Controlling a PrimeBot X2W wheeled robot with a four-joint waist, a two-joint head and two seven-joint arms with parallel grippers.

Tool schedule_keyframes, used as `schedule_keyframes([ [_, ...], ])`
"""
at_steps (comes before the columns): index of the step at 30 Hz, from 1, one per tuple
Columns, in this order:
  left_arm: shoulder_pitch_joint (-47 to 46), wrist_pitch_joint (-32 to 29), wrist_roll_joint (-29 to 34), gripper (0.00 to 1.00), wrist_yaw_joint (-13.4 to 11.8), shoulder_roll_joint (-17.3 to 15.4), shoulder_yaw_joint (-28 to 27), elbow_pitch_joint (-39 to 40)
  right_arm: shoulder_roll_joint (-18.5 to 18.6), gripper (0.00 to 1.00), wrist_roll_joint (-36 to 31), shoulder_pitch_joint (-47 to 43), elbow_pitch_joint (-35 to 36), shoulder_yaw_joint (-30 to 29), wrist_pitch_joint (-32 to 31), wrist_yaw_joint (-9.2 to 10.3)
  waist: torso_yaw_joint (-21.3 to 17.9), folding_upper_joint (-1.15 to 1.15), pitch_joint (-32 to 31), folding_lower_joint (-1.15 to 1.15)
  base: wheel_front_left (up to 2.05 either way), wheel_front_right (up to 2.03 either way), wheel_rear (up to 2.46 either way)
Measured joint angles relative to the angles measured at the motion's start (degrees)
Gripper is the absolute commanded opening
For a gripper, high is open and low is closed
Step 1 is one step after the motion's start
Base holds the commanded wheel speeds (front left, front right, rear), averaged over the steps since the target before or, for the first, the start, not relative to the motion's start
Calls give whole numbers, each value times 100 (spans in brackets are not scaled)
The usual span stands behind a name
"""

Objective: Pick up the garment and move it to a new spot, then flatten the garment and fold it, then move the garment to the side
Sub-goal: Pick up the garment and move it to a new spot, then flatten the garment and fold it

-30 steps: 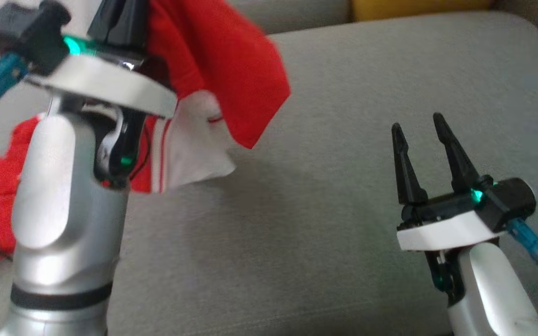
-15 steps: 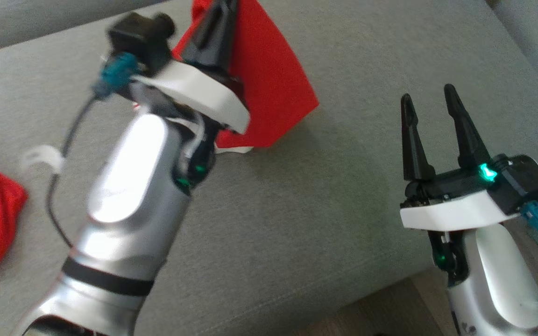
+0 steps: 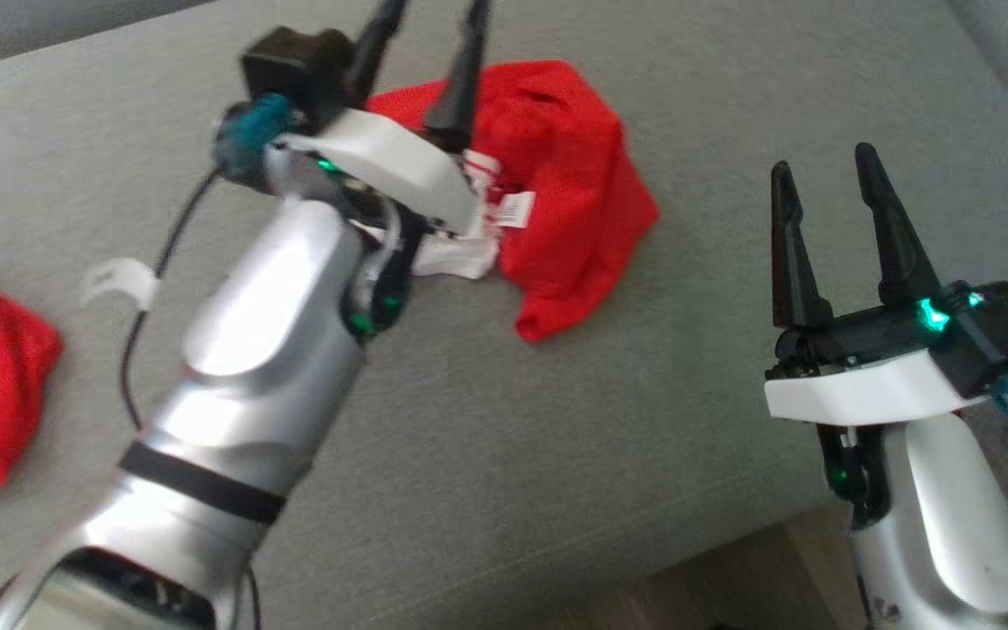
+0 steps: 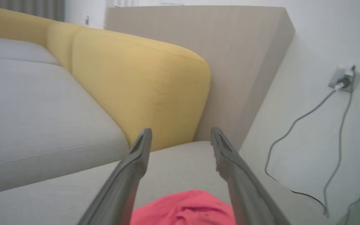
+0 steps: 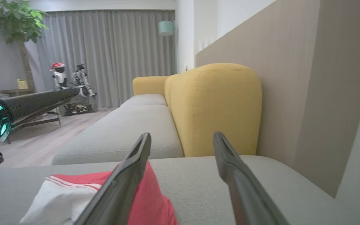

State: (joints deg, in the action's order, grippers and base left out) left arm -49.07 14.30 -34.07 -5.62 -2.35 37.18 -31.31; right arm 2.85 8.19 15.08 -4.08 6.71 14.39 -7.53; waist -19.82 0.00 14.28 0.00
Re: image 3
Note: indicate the grey fabric sofa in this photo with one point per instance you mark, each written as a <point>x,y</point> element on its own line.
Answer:
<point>556,455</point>

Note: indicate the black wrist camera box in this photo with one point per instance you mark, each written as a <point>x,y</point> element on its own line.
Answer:
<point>994,337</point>
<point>294,70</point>

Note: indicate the red basketball jersey white trim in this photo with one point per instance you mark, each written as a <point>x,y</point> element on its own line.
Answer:
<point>574,175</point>

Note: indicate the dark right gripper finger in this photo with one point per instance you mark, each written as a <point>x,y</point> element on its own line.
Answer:
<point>793,262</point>
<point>893,236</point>

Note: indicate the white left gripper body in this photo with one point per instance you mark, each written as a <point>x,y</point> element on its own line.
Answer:
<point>399,157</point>

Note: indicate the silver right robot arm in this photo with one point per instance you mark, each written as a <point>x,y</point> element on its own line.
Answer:
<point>950,525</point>

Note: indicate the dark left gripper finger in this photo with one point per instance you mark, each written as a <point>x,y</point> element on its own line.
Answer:
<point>377,44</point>
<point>460,79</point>

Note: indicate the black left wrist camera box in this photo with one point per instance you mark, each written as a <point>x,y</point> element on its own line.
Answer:
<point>294,70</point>

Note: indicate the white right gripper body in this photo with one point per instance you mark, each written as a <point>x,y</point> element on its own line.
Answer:
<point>871,385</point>

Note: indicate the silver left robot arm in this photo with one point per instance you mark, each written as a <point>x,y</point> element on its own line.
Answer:
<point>250,350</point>

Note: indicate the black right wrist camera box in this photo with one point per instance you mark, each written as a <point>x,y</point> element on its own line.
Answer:
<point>994,337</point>

